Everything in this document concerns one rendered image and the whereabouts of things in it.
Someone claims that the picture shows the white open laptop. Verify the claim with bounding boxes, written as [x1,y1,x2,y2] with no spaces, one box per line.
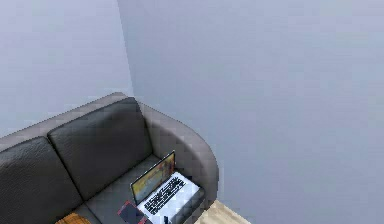
[130,150,201,224]

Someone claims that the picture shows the grey sofa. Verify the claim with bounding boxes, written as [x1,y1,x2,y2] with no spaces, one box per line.
[0,91,220,224]

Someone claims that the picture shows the black red-edged book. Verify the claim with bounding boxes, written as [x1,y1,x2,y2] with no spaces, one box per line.
[117,200,148,224]

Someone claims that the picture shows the orange cushion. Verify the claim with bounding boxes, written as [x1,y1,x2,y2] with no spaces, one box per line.
[55,212,92,224]

